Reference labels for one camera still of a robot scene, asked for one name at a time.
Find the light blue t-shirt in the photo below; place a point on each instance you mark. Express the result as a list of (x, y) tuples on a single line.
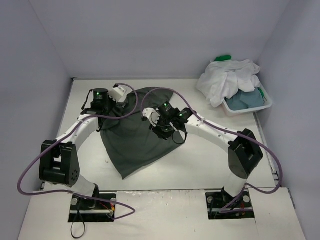
[(245, 100)]

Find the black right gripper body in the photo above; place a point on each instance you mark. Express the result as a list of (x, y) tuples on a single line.
[(161, 131)]

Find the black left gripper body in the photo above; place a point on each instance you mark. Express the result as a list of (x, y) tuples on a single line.
[(116, 105)]

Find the dark grey t-shirt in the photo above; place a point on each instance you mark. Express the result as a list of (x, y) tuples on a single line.
[(129, 143)]

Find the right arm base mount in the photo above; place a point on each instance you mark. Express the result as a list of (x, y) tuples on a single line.
[(220, 206)]

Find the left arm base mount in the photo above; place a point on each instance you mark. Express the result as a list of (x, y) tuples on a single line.
[(84, 210)]

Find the white t-shirt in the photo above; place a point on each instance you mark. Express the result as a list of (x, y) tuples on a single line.
[(205, 83)]

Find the white plastic laundry basket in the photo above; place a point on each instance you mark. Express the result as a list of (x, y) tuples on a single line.
[(267, 104)]

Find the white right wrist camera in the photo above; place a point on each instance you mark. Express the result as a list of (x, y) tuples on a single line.
[(151, 115)]

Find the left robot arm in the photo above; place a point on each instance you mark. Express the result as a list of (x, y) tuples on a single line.
[(60, 165)]

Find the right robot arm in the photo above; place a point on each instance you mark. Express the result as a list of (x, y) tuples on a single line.
[(243, 154)]

